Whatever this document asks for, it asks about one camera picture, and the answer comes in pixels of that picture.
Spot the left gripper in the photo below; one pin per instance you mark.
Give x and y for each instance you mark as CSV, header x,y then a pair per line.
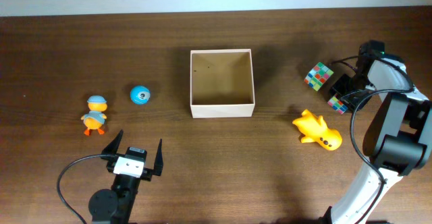
x,y
158,163

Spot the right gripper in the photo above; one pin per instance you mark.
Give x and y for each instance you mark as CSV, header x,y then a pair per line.
x,y
346,91

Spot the colourful puzzle cube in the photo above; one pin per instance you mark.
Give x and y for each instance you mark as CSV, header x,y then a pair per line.
x,y
317,76
337,105

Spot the yellow rubber animal toy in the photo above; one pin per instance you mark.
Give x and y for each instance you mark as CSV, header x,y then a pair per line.
x,y
315,129

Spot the orange duck with blue hat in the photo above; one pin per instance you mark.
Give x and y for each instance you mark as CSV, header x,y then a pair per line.
x,y
95,118

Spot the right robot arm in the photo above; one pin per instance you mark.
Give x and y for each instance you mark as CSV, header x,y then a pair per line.
x,y
398,139

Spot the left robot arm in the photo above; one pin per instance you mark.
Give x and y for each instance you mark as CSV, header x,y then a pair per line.
x,y
114,205

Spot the blue one-eyed ball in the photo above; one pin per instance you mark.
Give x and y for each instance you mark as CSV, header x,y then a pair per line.
x,y
140,95

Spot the beige open cardboard box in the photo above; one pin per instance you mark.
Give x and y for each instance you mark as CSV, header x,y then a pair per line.
x,y
221,83

